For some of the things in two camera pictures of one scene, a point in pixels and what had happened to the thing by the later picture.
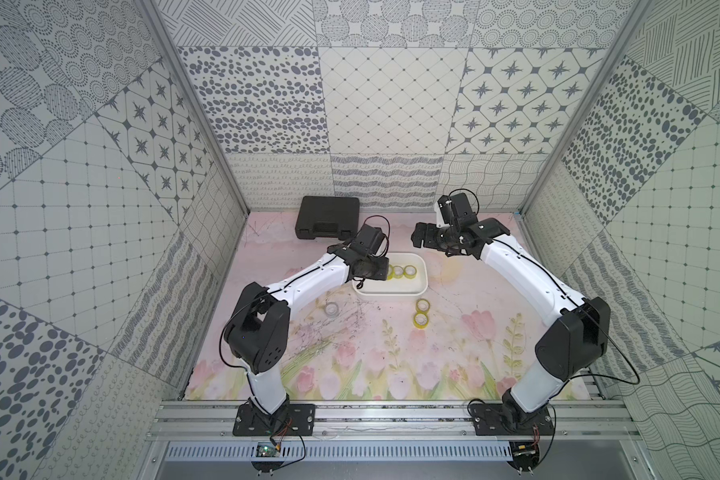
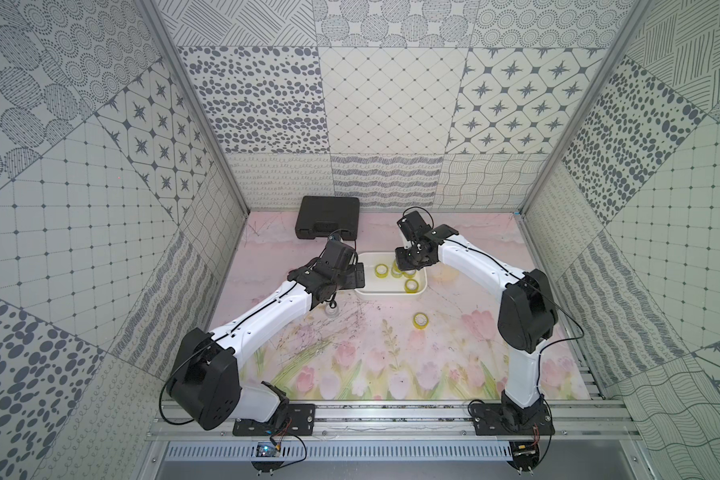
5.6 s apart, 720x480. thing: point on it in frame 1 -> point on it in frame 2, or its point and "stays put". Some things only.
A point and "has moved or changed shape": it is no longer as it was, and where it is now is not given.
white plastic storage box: [416, 286] stays put
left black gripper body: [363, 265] -> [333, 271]
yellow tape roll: [420, 320] stays put
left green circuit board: [264, 450] stays put
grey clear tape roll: [331, 309] stays put
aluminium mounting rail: [394, 422] stays put
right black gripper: [417, 235] -> [401, 263]
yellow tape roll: [410, 272] has moved or changed shape
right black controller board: [525, 455] stays put
